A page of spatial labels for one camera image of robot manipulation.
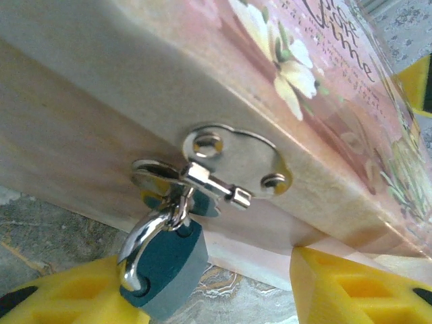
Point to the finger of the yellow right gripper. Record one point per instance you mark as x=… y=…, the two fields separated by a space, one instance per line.
x=418 y=84

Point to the silver staple plate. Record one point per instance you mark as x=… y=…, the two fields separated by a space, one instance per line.
x=152 y=179

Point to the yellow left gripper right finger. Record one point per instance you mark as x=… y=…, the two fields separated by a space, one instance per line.
x=354 y=293

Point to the silver hasp plate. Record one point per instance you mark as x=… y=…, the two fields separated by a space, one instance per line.
x=246 y=158

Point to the teal padlock with silver shackle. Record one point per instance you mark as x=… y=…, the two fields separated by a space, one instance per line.
x=168 y=263

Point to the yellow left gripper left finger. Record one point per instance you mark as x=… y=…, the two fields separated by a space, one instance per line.
x=67 y=297

